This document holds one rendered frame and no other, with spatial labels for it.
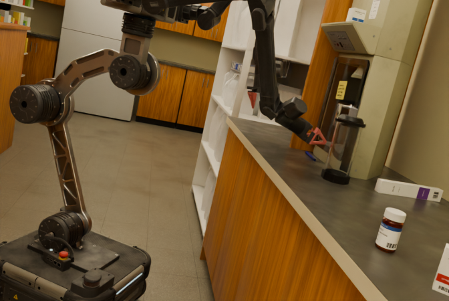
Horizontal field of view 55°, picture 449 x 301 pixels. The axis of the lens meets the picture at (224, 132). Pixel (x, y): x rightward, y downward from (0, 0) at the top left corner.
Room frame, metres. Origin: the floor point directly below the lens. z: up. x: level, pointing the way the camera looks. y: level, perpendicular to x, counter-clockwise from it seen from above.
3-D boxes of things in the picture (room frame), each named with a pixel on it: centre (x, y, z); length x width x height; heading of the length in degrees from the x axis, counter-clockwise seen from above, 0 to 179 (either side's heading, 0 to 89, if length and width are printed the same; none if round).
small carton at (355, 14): (1.74, -0.40, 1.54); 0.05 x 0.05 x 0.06; 12
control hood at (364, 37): (1.78, -0.39, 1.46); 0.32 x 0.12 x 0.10; 11
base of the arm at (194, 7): (2.04, 0.27, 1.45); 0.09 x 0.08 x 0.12; 163
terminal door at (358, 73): (1.79, -0.44, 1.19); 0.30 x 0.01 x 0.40; 11
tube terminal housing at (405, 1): (1.82, -0.57, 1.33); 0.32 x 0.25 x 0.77; 11
